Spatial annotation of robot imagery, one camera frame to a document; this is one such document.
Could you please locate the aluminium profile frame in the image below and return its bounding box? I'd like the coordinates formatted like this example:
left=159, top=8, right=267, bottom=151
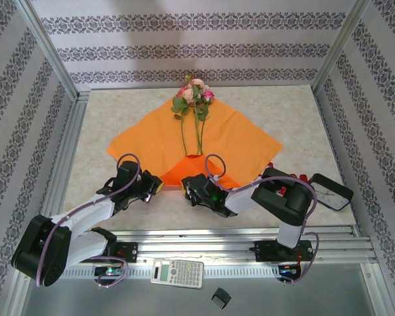
left=1, top=0, right=394, bottom=316

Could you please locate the orange wrapping paper sheet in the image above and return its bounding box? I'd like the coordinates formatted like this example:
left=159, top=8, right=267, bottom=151
left=105, top=97, right=284, bottom=192

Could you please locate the salmon pink artificial rose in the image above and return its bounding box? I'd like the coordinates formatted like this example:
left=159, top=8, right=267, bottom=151
left=171, top=87, right=195, bottom=155

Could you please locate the white scientific calculator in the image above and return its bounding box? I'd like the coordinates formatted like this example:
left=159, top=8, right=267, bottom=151
left=150, top=259, right=205, bottom=290

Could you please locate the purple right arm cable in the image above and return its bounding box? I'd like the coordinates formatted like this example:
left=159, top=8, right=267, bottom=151
left=205, top=153, right=320, bottom=286

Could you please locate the red ribbon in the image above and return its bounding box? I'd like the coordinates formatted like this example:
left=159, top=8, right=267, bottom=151
left=258, top=161, right=309, bottom=196

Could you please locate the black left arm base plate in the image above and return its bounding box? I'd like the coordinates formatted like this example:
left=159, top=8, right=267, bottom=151
left=111, top=242, right=139, bottom=264

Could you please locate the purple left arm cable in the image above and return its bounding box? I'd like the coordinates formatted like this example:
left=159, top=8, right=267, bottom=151
left=35, top=153, right=142, bottom=290

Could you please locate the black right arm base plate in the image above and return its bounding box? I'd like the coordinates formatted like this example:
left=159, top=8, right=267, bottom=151
left=255, top=240, right=314, bottom=263

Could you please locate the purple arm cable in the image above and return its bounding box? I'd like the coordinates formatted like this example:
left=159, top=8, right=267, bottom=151
left=205, top=153, right=320, bottom=286
left=35, top=153, right=142, bottom=290

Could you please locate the pale peach artificial rose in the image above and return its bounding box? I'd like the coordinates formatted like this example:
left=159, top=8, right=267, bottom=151
left=190, top=78, right=209, bottom=155

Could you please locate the black plastic comb attachment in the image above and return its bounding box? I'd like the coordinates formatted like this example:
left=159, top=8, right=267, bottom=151
left=211, top=286, right=232, bottom=309

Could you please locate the slotted metal cable duct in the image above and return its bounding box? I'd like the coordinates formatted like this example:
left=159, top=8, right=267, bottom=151
left=31, top=265, right=365, bottom=279

